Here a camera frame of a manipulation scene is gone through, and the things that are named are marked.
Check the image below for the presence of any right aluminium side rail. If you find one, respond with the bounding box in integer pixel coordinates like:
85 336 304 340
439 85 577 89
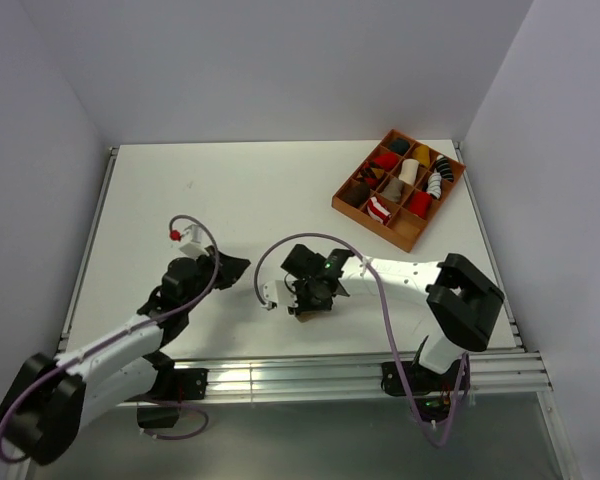
463 170 526 350

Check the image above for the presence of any red rolled sock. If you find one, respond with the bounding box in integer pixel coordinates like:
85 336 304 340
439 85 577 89
407 191 433 219
373 152 400 172

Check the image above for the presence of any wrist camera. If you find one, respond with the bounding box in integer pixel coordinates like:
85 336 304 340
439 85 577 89
262 280 297 310
169 224 206 259

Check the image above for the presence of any yellow rolled sock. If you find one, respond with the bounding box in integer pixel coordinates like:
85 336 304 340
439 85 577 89
411 144 431 168

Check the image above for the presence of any cream rolled sock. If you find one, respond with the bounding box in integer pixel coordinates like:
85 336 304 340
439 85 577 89
398 158 420 186

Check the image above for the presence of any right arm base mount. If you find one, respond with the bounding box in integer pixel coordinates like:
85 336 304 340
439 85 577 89
402 354 471 423

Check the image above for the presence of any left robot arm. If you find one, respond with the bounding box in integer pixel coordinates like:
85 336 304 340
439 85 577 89
0 246 250 465

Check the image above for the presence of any dark brown rolled sock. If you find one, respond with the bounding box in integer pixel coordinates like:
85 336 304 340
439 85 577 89
341 182 371 208

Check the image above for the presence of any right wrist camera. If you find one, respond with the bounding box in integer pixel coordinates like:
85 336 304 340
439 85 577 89
262 280 297 310

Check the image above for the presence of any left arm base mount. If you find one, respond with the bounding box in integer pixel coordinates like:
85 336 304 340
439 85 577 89
132 368 210 441

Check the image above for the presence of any black white striped sock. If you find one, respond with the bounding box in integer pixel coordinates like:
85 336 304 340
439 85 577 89
435 155 455 183

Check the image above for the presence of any left aluminium side rail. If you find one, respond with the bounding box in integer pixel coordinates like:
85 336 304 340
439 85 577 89
56 146 120 354

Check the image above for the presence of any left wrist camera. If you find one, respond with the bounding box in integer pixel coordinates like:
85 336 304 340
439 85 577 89
169 224 206 259

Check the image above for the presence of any red white striped sock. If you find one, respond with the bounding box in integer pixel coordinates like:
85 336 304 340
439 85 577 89
366 196 392 225

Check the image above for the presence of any aluminium side rail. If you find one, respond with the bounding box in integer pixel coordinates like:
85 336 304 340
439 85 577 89
463 170 526 350
56 146 120 354

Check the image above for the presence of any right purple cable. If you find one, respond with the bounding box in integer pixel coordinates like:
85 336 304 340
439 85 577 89
253 232 474 449

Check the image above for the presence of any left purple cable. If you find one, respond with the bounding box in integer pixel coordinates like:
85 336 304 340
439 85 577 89
0 214 221 464

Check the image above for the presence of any red rolled sock lower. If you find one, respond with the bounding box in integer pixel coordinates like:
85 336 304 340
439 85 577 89
407 191 433 219

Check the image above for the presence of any white grey striped sock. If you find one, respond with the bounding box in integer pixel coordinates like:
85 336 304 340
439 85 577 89
426 171 442 200

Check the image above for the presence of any grey brown rolled sock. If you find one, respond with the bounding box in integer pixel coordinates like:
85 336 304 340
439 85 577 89
380 177 405 203

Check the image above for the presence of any red rolled sock upper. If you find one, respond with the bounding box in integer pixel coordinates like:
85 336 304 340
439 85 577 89
373 152 400 172

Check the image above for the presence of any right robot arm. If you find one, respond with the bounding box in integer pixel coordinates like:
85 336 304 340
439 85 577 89
267 244 504 390

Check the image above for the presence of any tan brown sock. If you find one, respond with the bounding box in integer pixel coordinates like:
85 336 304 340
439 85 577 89
295 311 321 323

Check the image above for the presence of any aluminium front rail frame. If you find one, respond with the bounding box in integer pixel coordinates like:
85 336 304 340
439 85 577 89
27 349 554 409

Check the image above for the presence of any orange divided sock tray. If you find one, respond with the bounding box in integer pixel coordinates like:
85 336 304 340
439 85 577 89
331 129 465 252

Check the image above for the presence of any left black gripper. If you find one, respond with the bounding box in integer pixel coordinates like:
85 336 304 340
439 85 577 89
182 245 250 312

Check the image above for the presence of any purple cable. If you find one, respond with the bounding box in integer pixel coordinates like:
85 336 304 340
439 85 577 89
0 214 221 464
253 232 474 449

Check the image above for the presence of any argyle patterned rolled sock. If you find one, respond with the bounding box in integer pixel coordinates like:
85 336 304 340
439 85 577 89
355 164 385 189

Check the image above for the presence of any dark teal rolled sock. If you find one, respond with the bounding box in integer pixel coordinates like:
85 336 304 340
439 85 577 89
387 138 411 155

